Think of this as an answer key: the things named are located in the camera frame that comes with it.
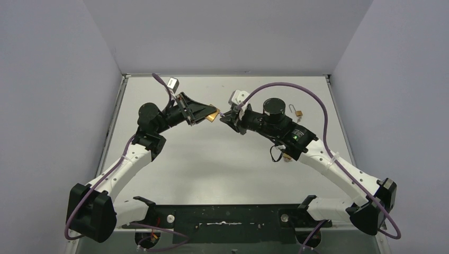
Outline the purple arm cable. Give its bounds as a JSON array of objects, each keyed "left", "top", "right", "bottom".
[
  {"left": 64, "top": 73, "right": 176, "bottom": 241},
  {"left": 236, "top": 81, "right": 402, "bottom": 254}
]

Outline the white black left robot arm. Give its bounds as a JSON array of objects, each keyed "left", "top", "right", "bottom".
[{"left": 64, "top": 93, "right": 220, "bottom": 243}]

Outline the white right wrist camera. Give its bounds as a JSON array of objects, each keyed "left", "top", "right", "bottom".
[{"left": 228, "top": 89, "right": 249, "bottom": 106}]

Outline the large brass padlock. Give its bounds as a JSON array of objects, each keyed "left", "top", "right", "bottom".
[{"left": 205, "top": 104, "right": 221, "bottom": 123}]

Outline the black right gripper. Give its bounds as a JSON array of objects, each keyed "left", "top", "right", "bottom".
[{"left": 220, "top": 106, "right": 278, "bottom": 138}]

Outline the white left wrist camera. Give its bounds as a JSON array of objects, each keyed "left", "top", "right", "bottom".
[{"left": 167, "top": 77, "right": 179, "bottom": 95}]

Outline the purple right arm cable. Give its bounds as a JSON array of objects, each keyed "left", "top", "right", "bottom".
[{"left": 236, "top": 81, "right": 402, "bottom": 254}]

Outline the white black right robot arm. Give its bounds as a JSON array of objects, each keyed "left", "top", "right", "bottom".
[{"left": 220, "top": 98, "right": 397, "bottom": 235}]

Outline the small brass padlock far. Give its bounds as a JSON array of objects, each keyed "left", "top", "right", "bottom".
[{"left": 289, "top": 104, "right": 303, "bottom": 123}]

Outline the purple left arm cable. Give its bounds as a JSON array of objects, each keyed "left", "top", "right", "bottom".
[{"left": 64, "top": 73, "right": 176, "bottom": 241}]

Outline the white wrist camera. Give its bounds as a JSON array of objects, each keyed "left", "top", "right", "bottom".
[
  {"left": 228, "top": 89, "right": 249, "bottom": 106},
  {"left": 167, "top": 77, "right": 179, "bottom": 95}
]

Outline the small brass padlock middle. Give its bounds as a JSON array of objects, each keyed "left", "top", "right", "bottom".
[{"left": 282, "top": 153, "right": 292, "bottom": 162}]

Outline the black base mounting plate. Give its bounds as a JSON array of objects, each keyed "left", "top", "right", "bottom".
[{"left": 124, "top": 204, "right": 318, "bottom": 250}]

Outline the small brass padlock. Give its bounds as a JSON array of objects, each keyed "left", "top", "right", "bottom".
[
  {"left": 282, "top": 153, "right": 292, "bottom": 162},
  {"left": 289, "top": 104, "right": 303, "bottom": 123}
]

